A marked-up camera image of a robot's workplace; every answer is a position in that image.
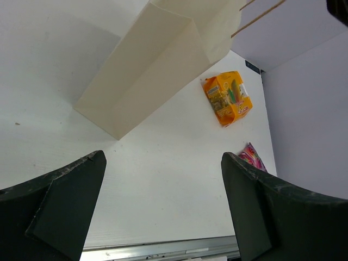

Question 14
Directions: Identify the orange snack pack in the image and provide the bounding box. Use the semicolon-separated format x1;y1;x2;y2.
201;71;253;127

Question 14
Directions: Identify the right blue table label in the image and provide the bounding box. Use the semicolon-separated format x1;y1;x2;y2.
245;60;264;74

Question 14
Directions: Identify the purple Fox's candy bag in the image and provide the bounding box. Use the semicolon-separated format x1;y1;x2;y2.
238;142;267;172

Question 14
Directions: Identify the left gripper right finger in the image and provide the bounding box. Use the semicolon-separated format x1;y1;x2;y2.
221;152;347;260

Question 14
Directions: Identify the aluminium front rail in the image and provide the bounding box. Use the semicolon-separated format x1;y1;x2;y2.
80;236;240;260

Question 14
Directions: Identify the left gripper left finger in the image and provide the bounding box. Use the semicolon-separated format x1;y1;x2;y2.
1;150;107;260

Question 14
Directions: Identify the beige paper bag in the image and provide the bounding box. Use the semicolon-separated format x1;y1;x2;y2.
74;1;249;139

